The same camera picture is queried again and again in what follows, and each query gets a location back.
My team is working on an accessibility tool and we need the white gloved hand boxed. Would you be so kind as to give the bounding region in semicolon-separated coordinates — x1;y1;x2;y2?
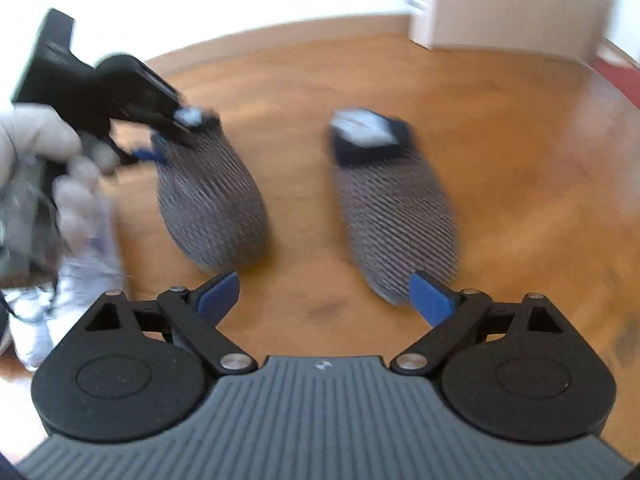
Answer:
1;104;119;255

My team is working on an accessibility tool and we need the grey knit slipper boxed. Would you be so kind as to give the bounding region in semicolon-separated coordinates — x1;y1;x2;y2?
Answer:
329;107;458;306
152;107;270;271

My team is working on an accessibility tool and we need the white purple sneaker near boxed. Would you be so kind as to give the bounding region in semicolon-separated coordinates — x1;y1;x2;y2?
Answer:
0;194;127;372

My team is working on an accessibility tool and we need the red mat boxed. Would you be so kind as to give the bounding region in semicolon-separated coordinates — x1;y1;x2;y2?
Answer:
591;46;640;108

